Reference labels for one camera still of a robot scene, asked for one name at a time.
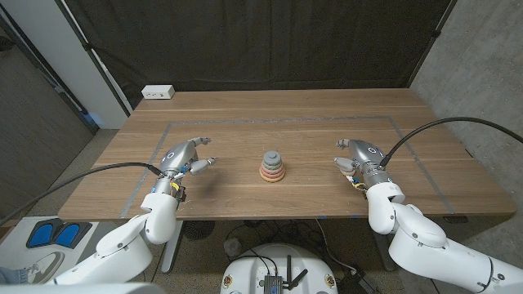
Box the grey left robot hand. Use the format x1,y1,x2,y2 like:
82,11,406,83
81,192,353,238
153,136,217,197

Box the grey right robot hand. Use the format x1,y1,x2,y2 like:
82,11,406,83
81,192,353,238
333,138,391,189

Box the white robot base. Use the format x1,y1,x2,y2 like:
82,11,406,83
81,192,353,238
219,243,339,294

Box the white power strip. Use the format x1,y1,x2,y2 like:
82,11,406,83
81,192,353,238
141,84,176,100

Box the black round floor object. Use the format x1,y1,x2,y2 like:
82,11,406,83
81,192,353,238
182,220,217,241

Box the grey table leg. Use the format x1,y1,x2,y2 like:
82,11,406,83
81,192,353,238
369,230,396,273

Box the white table leg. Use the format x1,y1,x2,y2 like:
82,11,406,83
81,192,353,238
160,220,185,274

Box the grey round floor object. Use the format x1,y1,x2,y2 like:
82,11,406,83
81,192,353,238
223,238,244,258

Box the black power adapter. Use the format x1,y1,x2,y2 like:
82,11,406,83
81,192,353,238
337,269,379,294

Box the black backdrop stand pole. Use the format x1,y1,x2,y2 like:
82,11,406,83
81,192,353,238
407,0,458,87
55,0,132,116

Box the black foot pedal blue pads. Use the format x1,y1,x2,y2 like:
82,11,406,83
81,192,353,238
25,218,94,250

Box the black backdrop curtain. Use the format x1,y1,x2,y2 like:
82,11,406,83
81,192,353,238
63,0,458,110

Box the white robot torso edge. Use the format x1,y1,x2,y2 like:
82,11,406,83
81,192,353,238
0,282,167,294

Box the white sneaker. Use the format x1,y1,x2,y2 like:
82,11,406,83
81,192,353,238
24,251,66,286

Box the person leg in jeans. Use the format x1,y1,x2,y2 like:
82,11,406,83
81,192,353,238
0,267,29,286

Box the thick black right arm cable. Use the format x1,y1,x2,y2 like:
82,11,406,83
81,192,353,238
379,117,523,168

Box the thin black left wrist cable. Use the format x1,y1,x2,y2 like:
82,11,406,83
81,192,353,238
150,244,164,283

